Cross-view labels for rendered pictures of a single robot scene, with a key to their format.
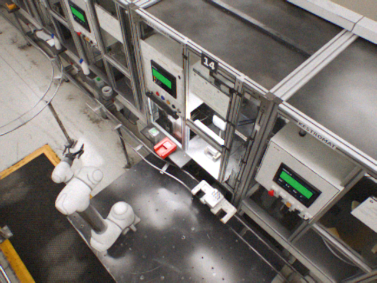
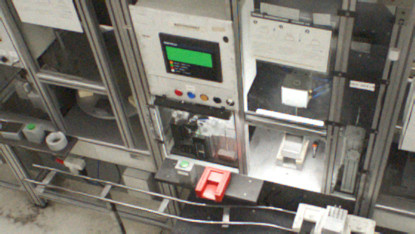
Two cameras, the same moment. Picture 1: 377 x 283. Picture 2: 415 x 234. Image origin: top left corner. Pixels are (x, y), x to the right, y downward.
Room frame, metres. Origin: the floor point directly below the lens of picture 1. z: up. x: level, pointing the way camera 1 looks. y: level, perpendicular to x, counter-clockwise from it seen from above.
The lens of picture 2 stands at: (-0.03, 0.66, 2.93)
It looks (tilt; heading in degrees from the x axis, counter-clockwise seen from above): 49 degrees down; 334
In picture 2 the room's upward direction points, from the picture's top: 3 degrees counter-clockwise
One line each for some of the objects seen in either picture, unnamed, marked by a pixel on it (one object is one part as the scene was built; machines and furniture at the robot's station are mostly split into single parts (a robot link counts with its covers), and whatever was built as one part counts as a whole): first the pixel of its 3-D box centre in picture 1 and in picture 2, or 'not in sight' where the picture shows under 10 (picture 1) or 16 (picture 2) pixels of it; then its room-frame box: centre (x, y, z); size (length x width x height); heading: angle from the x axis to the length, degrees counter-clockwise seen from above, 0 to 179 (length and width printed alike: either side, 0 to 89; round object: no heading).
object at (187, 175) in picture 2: (155, 135); (187, 170); (1.53, 0.30, 0.97); 0.08 x 0.08 x 0.12; 45
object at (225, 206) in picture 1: (213, 201); (333, 229); (0.97, -0.21, 0.84); 0.36 x 0.14 x 0.10; 45
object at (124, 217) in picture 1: (121, 213); not in sight; (0.86, 0.52, 0.85); 0.18 x 0.16 x 0.22; 150
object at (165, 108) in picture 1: (162, 104); (192, 107); (1.54, 0.21, 1.37); 0.36 x 0.04 x 0.04; 45
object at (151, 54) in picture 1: (174, 72); (197, 45); (1.64, 0.12, 1.60); 0.42 x 0.29 x 0.46; 45
